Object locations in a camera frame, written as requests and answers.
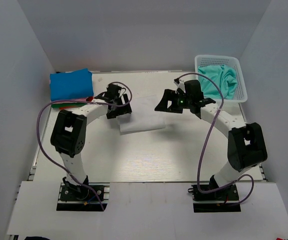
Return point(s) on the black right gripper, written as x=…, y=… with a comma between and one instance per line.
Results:
x=169, y=95

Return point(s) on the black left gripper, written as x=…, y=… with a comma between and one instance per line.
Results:
x=123, y=109

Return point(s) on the white t shirt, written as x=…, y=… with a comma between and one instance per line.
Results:
x=143, y=116

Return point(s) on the teal t shirt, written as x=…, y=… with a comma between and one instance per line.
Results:
x=223, y=76

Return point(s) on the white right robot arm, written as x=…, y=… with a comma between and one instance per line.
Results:
x=246, y=146

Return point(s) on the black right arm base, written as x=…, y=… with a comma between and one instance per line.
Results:
x=223, y=201

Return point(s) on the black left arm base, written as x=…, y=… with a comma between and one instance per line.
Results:
x=86, y=201

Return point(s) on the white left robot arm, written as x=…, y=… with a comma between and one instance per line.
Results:
x=69, y=133

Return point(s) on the folded red t shirt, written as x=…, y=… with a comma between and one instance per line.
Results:
x=90, y=98

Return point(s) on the folded blue t shirt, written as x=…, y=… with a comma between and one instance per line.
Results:
x=71, y=85

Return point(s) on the folded green t shirt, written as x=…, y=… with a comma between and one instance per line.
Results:
x=67, y=105

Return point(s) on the white plastic basket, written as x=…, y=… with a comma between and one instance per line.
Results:
x=240, y=95

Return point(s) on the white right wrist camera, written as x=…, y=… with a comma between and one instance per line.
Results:
x=180, y=86

